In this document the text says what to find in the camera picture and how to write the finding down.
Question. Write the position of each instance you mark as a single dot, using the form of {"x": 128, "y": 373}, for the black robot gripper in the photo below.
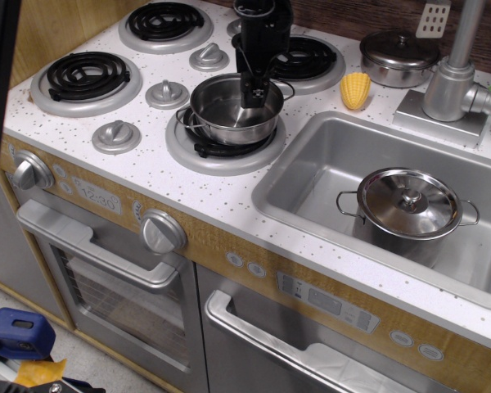
{"x": 265, "y": 35}

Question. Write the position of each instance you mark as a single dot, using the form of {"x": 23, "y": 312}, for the small steel pan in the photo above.
{"x": 215, "y": 109}

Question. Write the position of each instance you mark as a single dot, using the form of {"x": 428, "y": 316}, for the back right stove burner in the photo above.
{"x": 311, "y": 65}

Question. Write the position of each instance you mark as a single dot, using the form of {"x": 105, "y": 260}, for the stove burner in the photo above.
{"x": 164, "y": 28}
{"x": 182, "y": 148}
{"x": 311, "y": 65}
{"x": 86, "y": 84}

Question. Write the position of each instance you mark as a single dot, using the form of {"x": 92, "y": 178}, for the front right stove burner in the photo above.
{"x": 182, "y": 148}

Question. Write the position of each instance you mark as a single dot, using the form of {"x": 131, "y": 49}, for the back left stove burner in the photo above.
{"x": 164, "y": 28}

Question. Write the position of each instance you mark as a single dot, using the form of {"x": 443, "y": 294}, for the front left stove burner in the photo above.
{"x": 86, "y": 84}

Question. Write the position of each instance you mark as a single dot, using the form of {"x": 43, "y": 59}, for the grey stovetop knob upper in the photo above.
{"x": 210, "y": 58}

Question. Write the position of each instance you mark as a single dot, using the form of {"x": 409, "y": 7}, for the grey stovetop knob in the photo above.
{"x": 210, "y": 58}
{"x": 116, "y": 137}
{"x": 167, "y": 95}
{"x": 234, "y": 28}

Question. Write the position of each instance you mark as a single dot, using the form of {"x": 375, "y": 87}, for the grey stovetop knob back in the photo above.
{"x": 234, "y": 28}

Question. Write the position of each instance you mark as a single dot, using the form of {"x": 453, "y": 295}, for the grey stovetop knob middle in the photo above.
{"x": 167, "y": 95}

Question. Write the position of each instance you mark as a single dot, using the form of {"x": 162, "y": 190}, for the yellow toy corn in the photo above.
{"x": 354, "y": 89}

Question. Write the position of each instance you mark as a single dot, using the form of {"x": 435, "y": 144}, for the lidded steel pot on counter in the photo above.
{"x": 396, "y": 58}

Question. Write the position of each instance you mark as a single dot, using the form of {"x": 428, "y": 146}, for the grey stovetop knob front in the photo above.
{"x": 116, "y": 137}

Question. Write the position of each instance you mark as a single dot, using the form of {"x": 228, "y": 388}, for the right oven dial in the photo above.
{"x": 160, "y": 233}

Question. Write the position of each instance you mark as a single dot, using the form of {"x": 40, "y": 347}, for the oven dial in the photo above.
{"x": 31, "y": 172}
{"x": 160, "y": 233}

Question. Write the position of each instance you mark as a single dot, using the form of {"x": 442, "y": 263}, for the white slotted spatula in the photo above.
{"x": 433, "y": 20}

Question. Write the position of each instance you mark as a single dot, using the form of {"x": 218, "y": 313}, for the lidded steel pot in sink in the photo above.
{"x": 408, "y": 212}

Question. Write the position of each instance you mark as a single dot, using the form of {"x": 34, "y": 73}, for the grey toy faucet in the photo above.
{"x": 454, "y": 107}

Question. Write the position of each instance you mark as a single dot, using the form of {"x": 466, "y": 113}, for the grey toy sink basin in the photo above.
{"x": 335, "y": 152}

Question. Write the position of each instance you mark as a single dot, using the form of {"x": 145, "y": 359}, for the left oven dial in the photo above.
{"x": 31, "y": 172}

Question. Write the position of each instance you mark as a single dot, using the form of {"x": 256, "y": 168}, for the blue clamp tool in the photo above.
{"x": 25, "y": 335}

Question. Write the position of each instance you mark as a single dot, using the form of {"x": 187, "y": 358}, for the oven door with handle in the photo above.
{"x": 141, "y": 306}

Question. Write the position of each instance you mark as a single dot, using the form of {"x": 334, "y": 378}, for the dishwasher door with handle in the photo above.
{"x": 253, "y": 344}

